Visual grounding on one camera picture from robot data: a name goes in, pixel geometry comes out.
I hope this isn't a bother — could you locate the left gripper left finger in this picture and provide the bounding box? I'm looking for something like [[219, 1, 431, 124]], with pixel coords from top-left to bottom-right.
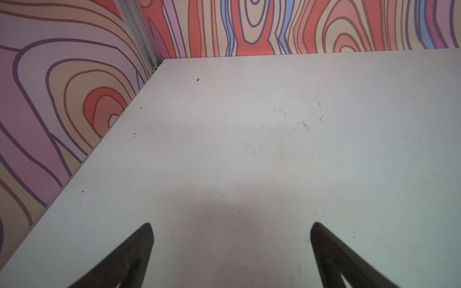
[[71, 223, 154, 288]]

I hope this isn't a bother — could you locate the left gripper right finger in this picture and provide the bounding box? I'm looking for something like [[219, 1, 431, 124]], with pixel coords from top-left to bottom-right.
[[310, 222, 396, 288]]

